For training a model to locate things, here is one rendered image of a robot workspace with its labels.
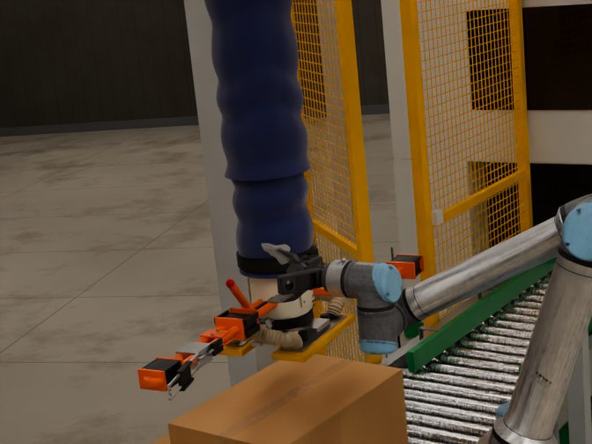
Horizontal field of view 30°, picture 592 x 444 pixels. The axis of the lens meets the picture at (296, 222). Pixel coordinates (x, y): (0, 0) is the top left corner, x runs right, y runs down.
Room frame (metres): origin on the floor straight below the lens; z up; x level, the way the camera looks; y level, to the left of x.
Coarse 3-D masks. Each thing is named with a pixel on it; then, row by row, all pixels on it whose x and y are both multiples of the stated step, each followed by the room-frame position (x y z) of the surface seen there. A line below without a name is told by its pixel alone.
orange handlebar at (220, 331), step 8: (400, 272) 3.06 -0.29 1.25; (320, 288) 2.97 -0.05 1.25; (256, 304) 2.89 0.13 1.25; (272, 304) 2.88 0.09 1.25; (264, 312) 2.84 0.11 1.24; (216, 328) 2.72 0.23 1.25; (224, 328) 2.73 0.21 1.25; (232, 328) 2.70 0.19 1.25; (200, 336) 2.66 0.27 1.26; (208, 336) 2.65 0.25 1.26; (216, 336) 2.64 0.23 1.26; (224, 336) 2.66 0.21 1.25; (232, 336) 2.68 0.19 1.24; (224, 344) 2.65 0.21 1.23; (184, 360) 2.50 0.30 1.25; (144, 376) 2.43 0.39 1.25; (152, 384) 2.40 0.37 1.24; (160, 384) 2.40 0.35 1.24
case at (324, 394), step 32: (256, 384) 3.07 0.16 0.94; (288, 384) 3.05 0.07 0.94; (320, 384) 3.02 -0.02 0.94; (352, 384) 3.00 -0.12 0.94; (384, 384) 3.00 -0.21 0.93; (192, 416) 2.89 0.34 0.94; (224, 416) 2.86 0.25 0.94; (256, 416) 2.84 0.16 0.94; (288, 416) 2.82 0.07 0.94; (320, 416) 2.80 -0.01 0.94; (352, 416) 2.87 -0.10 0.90; (384, 416) 2.99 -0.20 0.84
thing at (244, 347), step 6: (240, 342) 2.91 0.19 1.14; (246, 342) 2.91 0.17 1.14; (228, 348) 2.89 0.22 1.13; (234, 348) 2.88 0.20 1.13; (240, 348) 2.88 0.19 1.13; (246, 348) 2.88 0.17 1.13; (252, 348) 2.91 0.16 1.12; (222, 354) 2.89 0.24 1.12; (228, 354) 2.88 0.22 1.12; (234, 354) 2.87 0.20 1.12; (240, 354) 2.86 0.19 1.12
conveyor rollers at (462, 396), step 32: (544, 288) 4.92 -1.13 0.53; (512, 320) 4.54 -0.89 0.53; (448, 352) 4.22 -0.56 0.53; (480, 352) 4.15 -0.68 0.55; (512, 352) 4.15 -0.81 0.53; (416, 384) 3.91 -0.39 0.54; (448, 384) 3.92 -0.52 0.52; (480, 384) 3.85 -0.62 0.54; (512, 384) 3.80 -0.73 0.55; (416, 416) 3.61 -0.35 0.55; (448, 416) 3.62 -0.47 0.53; (480, 416) 3.56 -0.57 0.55
